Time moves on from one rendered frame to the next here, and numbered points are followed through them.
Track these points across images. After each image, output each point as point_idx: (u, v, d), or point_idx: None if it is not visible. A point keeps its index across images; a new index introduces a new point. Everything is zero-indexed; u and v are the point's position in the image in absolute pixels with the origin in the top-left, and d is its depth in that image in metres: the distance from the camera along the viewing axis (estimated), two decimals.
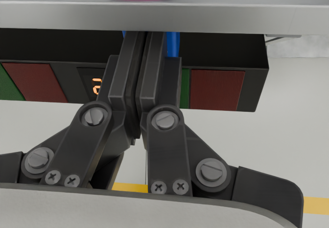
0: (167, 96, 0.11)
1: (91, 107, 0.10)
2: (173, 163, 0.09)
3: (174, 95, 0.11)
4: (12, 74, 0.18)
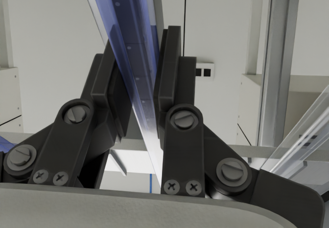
0: (184, 95, 0.11)
1: (72, 105, 0.10)
2: (188, 164, 0.09)
3: (191, 95, 0.11)
4: None
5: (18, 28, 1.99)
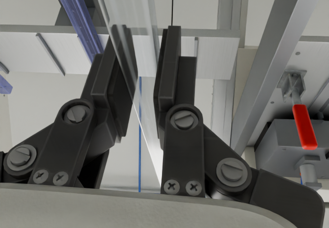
0: (184, 95, 0.11)
1: (72, 105, 0.10)
2: (188, 164, 0.09)
3: (191, 95, 0.11)
4: None
5: (10, 14, 2.03)
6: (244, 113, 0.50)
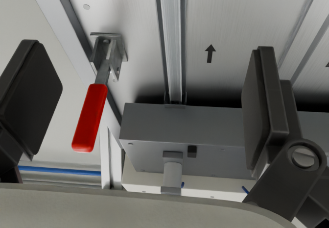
0: (289, 126, 0.10)
1: None
2: (281, 200, 0.08)
3: (296, 125, 0.10)
4: None
5: None
6: None
